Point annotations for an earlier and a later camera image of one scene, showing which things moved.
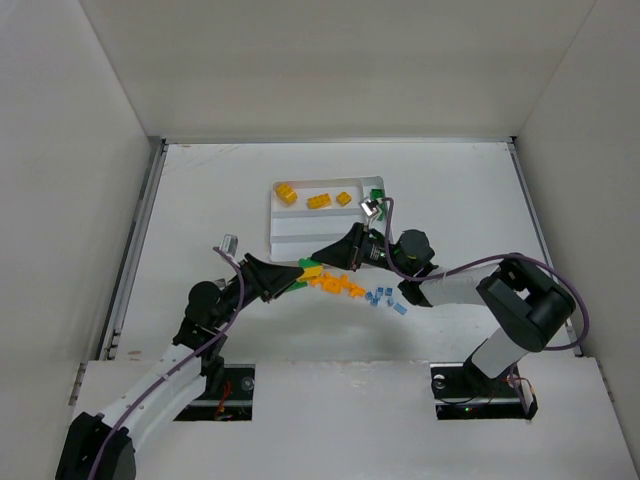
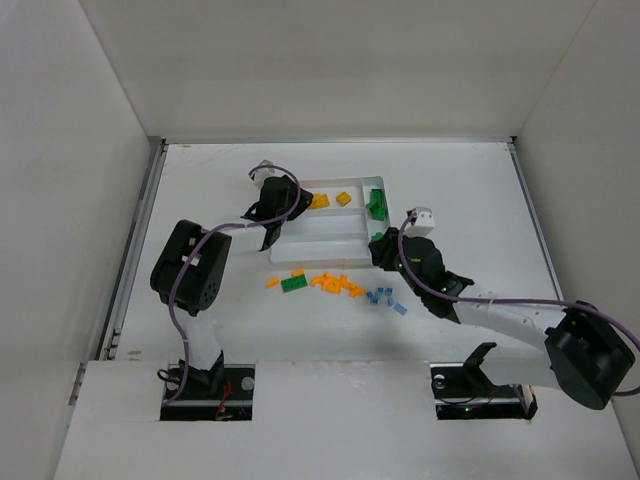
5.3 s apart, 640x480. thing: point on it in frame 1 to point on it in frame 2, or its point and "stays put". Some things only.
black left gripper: [258, 277] to [270, 220]
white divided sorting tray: [309, 215] stays put
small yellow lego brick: [343, 198] stays put
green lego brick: [307, 262] to [294, 283]
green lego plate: [378, 194] stays put
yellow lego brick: [319, 201] stays put
